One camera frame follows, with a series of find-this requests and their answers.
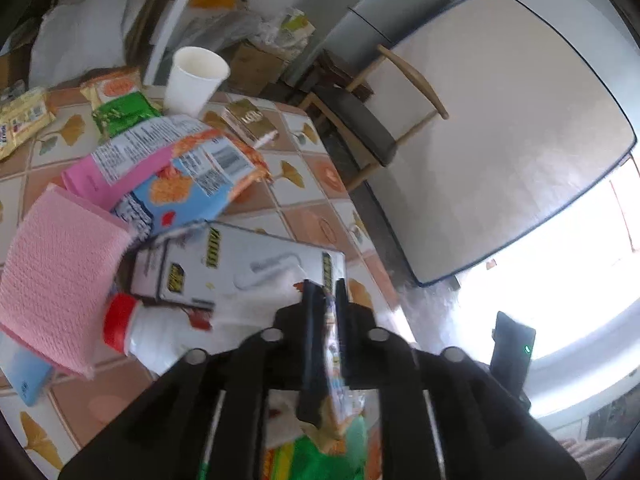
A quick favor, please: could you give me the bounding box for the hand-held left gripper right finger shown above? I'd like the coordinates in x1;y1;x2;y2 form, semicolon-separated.
335;278;587;480

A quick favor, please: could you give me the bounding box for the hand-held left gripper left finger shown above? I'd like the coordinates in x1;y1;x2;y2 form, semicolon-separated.
57;280;329;480

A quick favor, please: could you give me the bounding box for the grey charging cable box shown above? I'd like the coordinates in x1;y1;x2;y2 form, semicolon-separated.
129;219;347;333

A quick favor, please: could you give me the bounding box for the large green snack bag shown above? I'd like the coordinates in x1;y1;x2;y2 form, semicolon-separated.
260;295;372;480

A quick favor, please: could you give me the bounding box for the blue pink snack bag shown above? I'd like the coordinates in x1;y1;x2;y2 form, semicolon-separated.
61;114;273;241

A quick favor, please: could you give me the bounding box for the white bottle red cap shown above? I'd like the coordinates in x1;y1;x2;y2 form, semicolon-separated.
102;280;301;376

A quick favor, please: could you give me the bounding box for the wooden chair dark seat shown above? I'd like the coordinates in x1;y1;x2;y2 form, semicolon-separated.
299;44;450;193

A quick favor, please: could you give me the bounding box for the gold cigarette pack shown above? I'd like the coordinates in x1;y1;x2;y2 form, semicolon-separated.
219;100;280;150

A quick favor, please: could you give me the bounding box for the white mattress blue edge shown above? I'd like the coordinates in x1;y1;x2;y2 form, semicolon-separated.
367;0;638;288

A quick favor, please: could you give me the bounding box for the dark wooden stool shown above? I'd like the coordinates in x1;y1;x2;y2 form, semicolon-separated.
290;52;373;103

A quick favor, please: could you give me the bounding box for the brown cardboard box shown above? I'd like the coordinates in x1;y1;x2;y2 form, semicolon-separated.
227;40;291;96

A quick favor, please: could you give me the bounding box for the white paper cup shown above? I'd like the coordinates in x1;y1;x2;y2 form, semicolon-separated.
164;46;232;118

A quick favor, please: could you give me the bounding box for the pink cloth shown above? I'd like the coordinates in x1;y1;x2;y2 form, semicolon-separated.
0;183;138;378

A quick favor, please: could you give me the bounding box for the small green foil packet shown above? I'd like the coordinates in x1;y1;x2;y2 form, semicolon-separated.
91;91;163;143

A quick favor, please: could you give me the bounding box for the light blue packet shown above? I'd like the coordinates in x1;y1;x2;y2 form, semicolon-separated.
0;345;55;406

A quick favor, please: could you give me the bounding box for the white green sack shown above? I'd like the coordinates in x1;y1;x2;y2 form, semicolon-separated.
260;7;316;51

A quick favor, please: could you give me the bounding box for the grey plastic bag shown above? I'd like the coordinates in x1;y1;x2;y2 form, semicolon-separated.
185;10;263;56

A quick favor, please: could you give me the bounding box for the orange white snack packet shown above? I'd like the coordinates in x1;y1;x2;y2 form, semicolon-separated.
80;67;143;111

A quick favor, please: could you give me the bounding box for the white console table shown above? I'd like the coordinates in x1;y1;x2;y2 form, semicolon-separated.
142;0;241;86

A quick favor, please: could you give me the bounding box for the yellow snack packet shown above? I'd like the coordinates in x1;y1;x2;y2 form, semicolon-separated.
0;86;57;161

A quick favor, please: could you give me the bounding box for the white plastic bag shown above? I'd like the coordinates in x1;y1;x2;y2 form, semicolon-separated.
30;0;151;86

